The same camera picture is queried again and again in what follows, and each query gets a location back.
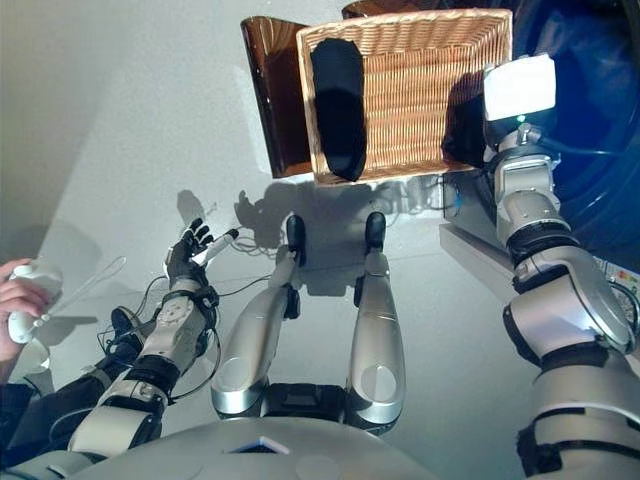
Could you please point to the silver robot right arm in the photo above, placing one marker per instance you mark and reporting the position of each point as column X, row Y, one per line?
column 530, row 210

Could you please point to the blue white info sticker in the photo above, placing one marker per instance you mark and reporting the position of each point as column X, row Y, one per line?
column 625, row 280

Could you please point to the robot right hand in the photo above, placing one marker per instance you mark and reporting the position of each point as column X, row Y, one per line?
column 520, row 87

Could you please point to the wicker laundry basket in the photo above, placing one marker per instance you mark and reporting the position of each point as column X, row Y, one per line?
column 410, row 100

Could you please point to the rolled black garment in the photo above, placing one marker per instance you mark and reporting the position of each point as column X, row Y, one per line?
column 340, row 115

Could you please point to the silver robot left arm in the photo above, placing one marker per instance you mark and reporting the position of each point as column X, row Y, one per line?
column 170, row 325

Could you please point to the black garment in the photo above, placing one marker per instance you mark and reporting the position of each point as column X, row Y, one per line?
column 465, row 130
column 340, row 115

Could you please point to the black sneaker white logo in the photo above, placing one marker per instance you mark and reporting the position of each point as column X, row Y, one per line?
column 125, row 325

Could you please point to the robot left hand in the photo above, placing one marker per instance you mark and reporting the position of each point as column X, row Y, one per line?
column 187, row 265

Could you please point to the person bare hand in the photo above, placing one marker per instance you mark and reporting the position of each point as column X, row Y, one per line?
column 15, row 295

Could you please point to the grey front-load washing machine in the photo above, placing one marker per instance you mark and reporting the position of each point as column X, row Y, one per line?
column 600, row 175

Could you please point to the robot right leg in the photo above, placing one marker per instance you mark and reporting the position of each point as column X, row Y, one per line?
column 375, row 325

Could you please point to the grey robot torso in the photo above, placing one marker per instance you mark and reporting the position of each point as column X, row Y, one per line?
column 275, row 455

